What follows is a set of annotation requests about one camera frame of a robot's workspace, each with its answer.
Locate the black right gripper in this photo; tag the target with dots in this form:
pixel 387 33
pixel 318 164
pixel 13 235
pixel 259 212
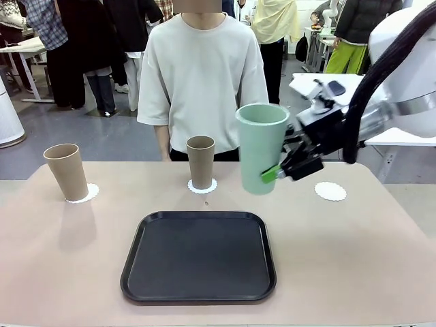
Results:
pixel 323 131

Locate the tall mint green cup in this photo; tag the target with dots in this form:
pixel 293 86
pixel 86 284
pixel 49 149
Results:
pixel 262 146

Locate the white scalloped paper coaster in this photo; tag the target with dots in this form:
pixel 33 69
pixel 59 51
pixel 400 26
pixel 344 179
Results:
pixel 330 191
pixel 92 190
pixel 202 191

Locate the tall brown cup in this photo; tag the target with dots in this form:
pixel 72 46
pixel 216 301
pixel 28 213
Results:
pixel 201 160
pixel 66 170

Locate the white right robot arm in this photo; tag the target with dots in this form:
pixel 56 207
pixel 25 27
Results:
pixel 415 78

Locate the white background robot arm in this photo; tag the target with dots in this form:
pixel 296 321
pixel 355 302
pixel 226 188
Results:
pixel 328 17

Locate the person's right forearm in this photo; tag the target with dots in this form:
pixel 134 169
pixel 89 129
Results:
pixel 163 143

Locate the white table leg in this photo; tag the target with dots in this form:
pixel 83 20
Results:
pixel 386 160

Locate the white table top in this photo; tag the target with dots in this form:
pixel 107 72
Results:
pixel 388 140

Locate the black backpack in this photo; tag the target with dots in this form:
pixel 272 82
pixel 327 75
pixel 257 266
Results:
pixel 301 47

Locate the grey background desk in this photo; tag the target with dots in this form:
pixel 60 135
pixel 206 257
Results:
pixel 318 44

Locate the person in beige sweater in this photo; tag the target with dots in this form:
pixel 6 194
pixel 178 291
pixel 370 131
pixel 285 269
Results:
pixel 201 68

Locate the bystander in yellow jacket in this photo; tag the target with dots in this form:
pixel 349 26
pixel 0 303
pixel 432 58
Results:
pixel 276 20

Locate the seated background person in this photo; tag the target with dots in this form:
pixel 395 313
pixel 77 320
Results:
pixel 317 15

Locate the bystander in lime green trousers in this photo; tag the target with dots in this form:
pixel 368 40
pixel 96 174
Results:
pixel 357 20

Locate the black plastic serving tray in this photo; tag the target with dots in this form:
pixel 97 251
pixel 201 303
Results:
pixel 197 259

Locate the bystander in black jacket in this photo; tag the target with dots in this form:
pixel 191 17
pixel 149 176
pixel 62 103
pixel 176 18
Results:
pixel 136 20

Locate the bystander in long black coat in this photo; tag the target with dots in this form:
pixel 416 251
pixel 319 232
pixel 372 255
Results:
pixel 88 34

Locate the bystander in plaid shirt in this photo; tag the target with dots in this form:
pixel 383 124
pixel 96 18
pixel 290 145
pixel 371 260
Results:
pixel 44 24

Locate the white cylindrical floor unit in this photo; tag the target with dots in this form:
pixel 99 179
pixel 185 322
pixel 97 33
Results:
pixel 8 112

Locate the white background desk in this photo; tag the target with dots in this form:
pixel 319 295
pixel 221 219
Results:
pixel 20 46

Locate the bystander in patterned sweater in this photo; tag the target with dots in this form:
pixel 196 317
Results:
pixel 10 17

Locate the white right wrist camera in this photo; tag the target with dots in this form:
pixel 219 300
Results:
pixel 327 92

